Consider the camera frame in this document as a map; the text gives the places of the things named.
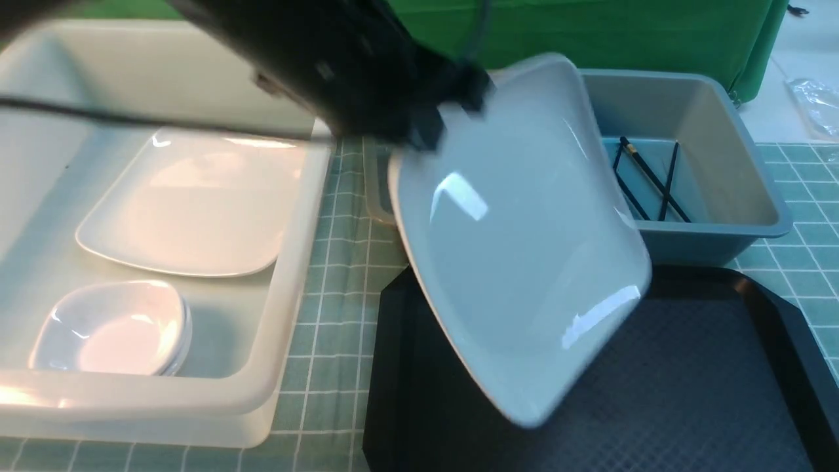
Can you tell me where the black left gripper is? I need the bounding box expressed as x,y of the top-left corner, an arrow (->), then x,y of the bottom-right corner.
254,1 -> 492,151

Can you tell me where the large white square plate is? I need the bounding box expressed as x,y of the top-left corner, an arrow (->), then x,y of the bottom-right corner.
387,53 -> 652,428

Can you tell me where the black chopstick gold band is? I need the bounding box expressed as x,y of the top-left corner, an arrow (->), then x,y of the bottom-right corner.
612,136 -> 692,223
613,167 -> 650,221

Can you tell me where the small white square bowl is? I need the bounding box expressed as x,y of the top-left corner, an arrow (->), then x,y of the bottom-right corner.
28,280 -> 185,376

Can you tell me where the white square plate in tub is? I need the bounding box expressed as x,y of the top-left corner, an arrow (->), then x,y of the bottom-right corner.
75,129 -> 309,277

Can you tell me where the brown plastic bin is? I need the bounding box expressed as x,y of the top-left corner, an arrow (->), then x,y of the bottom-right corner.
362,138 -> 396,226

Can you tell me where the large white plastic tub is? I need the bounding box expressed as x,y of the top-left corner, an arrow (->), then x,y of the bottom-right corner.
2,19 -> 333,448

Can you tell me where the blue plastic bin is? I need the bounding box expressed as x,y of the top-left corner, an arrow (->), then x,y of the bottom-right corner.
582,69 -> 793,266

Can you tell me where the green backdrop cloth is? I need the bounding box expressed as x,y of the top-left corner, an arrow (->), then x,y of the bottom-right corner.
2,1 -> 787,128

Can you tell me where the clear plastic bag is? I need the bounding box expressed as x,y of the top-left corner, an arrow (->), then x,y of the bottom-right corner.
786,78 -> 838,142

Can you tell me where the black serving tray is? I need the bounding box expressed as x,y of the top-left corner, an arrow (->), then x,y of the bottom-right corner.
361,266 -> 838,471

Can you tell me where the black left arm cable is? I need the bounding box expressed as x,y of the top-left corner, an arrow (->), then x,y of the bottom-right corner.
0,95 -> 328,142

